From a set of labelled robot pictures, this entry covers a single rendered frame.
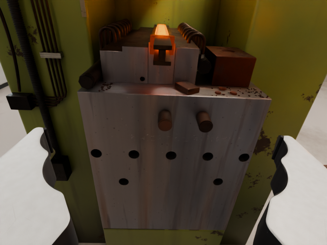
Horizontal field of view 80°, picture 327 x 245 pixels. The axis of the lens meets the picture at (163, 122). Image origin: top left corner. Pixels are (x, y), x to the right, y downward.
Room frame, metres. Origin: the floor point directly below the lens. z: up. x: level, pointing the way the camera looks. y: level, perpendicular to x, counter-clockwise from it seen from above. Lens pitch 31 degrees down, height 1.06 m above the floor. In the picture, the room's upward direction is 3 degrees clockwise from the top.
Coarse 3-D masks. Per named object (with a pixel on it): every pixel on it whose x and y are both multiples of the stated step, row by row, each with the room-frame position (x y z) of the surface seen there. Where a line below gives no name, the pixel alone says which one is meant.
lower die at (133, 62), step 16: (128, 32) 0.73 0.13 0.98; (144, 32) 0.66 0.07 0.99; (176, 32) 0.69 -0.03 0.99; (112, 48) 0.44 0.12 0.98; (128, 48) 0.41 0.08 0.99; (144, 48) 0.41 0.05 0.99; (176, 48) 0.41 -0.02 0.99; (192, 48) 0.42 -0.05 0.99; (112, 64) 0.41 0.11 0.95; (128, 64) 0.41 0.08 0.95; (144, 64) 0.41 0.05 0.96; (176, 64) 0.41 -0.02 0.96; (192, 64) 0.41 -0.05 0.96; (112, 80) 0.41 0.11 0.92; (128, 80) 0.41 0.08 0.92; (160, 80) 0.41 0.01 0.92; (176, 80) 0.41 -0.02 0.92; (192, 80) 0.42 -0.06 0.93
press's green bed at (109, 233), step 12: (108, 228) 0.35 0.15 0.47; (120, 228) 0.35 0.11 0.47; (108, 240) 0.35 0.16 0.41; (120, 240) 0.35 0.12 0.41; (132, 240) 0.35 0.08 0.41; (144, 240) 0.35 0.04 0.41; (156, 240) 0.35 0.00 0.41; (168, 240) 0.35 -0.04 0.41; (180, 240) 0.36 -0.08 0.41; (192, 240) 0.36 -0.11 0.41; (204, 240) 0.36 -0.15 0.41; (216, 240) 0.36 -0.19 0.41
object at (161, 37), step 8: (160, 24) 0.74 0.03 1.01; (160, 32) 0.51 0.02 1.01; (152, 40) 0.40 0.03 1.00; (160, 40) 0.35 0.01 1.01; (168, 40) 0.36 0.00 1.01; (152, 48) 0.40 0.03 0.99; (160, 48) 0.31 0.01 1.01; (168, 48) 0.31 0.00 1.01; (160, 56) 0.31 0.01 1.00; (168, 56) 0.34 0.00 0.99; (160, 64) 0.31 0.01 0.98; (168, 64) 0.31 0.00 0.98
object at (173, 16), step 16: (128, 0) 0.89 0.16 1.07; (144, 0) 0.89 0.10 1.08; (160, 0) 0.89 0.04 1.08; (176, 0) 0.89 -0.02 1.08; (192, 0) 0.90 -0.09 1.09; (208, 0) 0.90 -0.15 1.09; (128, 16) 0.89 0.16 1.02; (144, 16) 0.89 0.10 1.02; (160, 16) 0.89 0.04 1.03; (176, 16) 0.89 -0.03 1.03; (192, 16) 0.90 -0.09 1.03; (208, 16) 0.90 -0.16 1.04; (208, 32) 0.90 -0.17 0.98
